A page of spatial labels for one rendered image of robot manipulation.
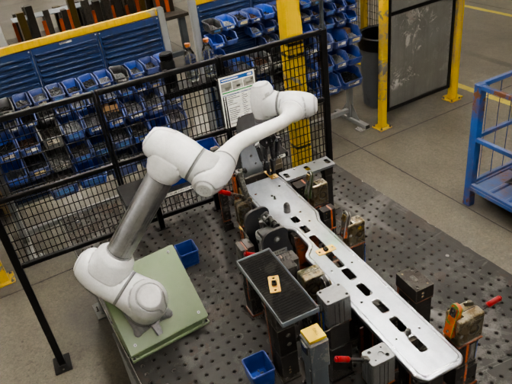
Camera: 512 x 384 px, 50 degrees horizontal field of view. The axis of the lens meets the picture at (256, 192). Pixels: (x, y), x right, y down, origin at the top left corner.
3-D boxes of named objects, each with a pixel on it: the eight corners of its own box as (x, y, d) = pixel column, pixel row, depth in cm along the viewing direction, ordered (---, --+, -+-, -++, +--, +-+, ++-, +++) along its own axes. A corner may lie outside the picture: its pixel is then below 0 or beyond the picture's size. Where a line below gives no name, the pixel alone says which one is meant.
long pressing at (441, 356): (475, 357, 177) (475, 354, 176) (417, 388, 170) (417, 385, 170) (277, 174, 286) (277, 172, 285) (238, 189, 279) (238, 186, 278)
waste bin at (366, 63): (418, 100, 566) (421, 30, 526) (380, 115, 547) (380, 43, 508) (385, 87, 604) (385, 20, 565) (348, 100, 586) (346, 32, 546)
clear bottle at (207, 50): (219, 75, 291) (213, 38, 281) (208, 78, 289) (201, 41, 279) (215, 72, 296) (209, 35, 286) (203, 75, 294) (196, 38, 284)
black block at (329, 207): (344, 257, 270) (341, 207, 254) (324, 264, 267) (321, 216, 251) (334, 248, 276) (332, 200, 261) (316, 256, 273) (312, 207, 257)
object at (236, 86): (261, 119, 307) (255, 65, 290) (225, 131, 300) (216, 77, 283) (260, 118, 308) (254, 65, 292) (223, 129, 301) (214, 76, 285)
